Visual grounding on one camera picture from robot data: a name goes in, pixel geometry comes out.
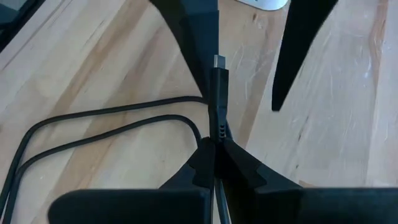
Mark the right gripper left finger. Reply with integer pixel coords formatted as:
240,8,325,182
47,136,216,224

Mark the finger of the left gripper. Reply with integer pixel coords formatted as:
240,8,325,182
149,0,221,98
271,0,339,112

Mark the black aluminium table frame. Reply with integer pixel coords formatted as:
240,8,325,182
0,0,43,52

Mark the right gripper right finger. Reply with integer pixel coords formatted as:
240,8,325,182
216,136,398,224

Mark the black USB cable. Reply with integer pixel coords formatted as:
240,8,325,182
0,54,233,224

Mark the white charger adapter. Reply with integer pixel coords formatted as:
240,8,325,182
238,0,289,12

